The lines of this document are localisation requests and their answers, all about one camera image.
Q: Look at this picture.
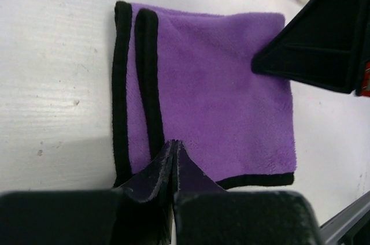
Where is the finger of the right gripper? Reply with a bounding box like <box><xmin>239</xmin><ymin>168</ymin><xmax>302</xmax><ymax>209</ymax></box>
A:
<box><xmin>251</xmin><ymin>0</ymin><xmax>369</xmax><ymax>95</ymax></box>

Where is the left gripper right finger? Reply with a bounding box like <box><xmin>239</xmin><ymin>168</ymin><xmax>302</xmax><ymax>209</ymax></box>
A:
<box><xmin>172</xmin><ymin>140</ymin><xmax>321</xmax><ymax>244</ymax></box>

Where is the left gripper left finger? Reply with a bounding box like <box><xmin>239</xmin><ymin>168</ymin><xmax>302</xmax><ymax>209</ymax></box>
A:
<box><xmin>1</xmin><ymin>141</ymin><xmax>173</xmax><ymax>244</ymax></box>

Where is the aluminium mounting rail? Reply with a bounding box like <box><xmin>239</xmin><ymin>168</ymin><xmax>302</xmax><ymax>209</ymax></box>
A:
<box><xmin>320</xmin><ymin>192</ymin><xmax>370</xmax><ymax>244</ymax></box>

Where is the purple grey towel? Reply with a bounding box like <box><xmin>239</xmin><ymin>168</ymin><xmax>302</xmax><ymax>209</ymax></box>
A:
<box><xmin>112</xmin><ymin>1</ymin><xmax>297</xmax><ymax>189</ymax></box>

